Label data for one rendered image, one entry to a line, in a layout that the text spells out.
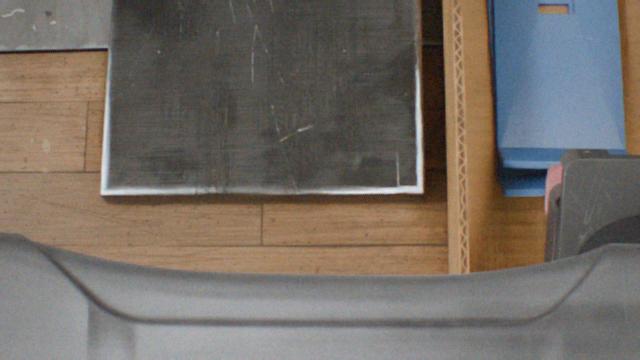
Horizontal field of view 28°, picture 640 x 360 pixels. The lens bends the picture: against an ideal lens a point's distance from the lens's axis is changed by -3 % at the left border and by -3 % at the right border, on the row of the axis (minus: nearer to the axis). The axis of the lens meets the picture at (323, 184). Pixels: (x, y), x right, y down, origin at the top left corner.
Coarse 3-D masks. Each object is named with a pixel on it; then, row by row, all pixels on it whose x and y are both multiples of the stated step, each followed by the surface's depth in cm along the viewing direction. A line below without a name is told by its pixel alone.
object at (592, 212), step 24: (576, 168) 48; (600, 168) 48; (624, 168) 48; (576, 192) 49; (600, 192) 49; (624, 192) 49; (576, 216) 49; (600, 216) 49; (624, 216) 49; (576, 240) 49; (600, 240) 48; (624, 240) 47
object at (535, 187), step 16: (544, 0) 71; (560, 0) 71; (496, 128) 69; (496, 144) 69; (512, 176) 68; (528, 176) 68; (544, 176) 68; (512, 192) 66; (528, 192) 66; (544, 192) 65
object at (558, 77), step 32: (512, 0) 70; (576, 0) 70; (608, 0) 70; (512, 32) 70; (544, 32) 70; (576, 32) 70; (608, 32) 70; (512, 64) 70; (544, 64) 69; (576, 64) 69; (608, 64) 69; (512, 96) 69; (544, 96) 69; (576, 96) 69; (608, 96) 69; (512, 128) 69; (544, 128) 69; (576, 128) 69; (608, 128) 68; (512, 160) 66; (544, 160) 66
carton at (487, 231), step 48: (480, 0) 71; (624, 0) 71; (480, 48) 71; (624, 48) 70; (480, 96) 70; (624, 96) 70; (480, 144) 69; (480, 192) 69; (480, 240) 68; (528, 240) 68
